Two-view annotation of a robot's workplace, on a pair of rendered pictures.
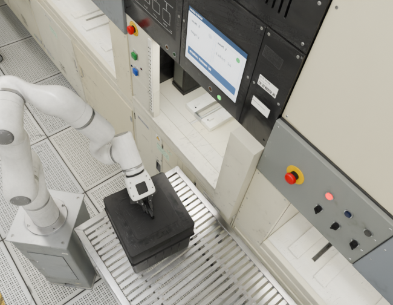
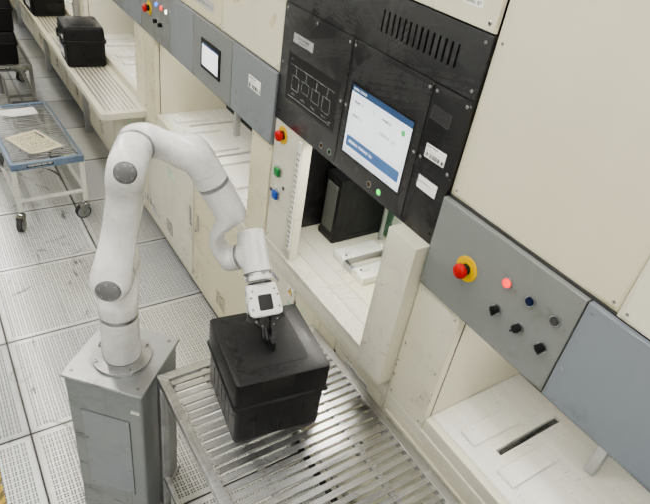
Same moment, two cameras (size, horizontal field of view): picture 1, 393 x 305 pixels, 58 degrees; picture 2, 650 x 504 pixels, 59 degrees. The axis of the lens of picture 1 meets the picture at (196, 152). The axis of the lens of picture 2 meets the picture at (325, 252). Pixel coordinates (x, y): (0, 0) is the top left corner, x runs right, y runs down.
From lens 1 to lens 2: 63 cm
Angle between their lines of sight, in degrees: 21
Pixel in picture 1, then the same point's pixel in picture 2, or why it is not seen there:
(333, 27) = (500, 65)
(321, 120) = (494, 181)
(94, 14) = (229, 152)
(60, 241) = (135, 387)
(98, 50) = not seen: hidden behind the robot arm
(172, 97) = (315, 243)
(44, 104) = (178, 148)
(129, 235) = (238, 363)
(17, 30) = not seen: hidden behind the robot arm
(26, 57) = not seen: hidden behind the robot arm
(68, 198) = (156, 339)
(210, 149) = (360, 304)
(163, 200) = (290, 333)
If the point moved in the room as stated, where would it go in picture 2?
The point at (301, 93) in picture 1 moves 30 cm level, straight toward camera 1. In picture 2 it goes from (471, 153) to (418, 198)
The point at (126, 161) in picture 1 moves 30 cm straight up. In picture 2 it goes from (252, 261) to (260, 170)
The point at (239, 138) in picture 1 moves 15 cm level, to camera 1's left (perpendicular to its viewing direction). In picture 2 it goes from (399, 233) to (346, 220)
